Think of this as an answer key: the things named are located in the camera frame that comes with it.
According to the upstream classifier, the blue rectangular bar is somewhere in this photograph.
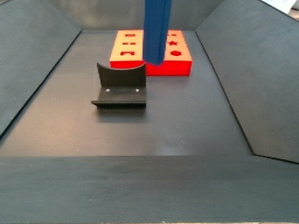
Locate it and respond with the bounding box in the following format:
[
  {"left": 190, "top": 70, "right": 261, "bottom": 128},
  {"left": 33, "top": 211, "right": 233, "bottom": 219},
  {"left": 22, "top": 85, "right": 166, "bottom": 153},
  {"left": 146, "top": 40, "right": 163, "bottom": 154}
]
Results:
[{"left": 143, "top": 0, "right": 173, "bottom": 66}]

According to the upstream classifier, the red shape-sorting board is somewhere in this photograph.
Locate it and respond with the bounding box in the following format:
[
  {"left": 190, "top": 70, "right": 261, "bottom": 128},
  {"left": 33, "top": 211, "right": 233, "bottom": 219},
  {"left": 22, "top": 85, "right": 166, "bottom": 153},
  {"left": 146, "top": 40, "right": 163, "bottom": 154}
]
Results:
[{"left": 110, "top": 30, "right": 193, "bottom": 76}]

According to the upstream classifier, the black curved holder bracket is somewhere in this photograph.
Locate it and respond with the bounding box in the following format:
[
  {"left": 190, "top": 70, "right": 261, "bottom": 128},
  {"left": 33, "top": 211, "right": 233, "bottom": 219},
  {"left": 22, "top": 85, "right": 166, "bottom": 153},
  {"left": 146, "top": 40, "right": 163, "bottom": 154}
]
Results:
[{"left": 91, "top": 64, "right": 147, "bottom": 108}]

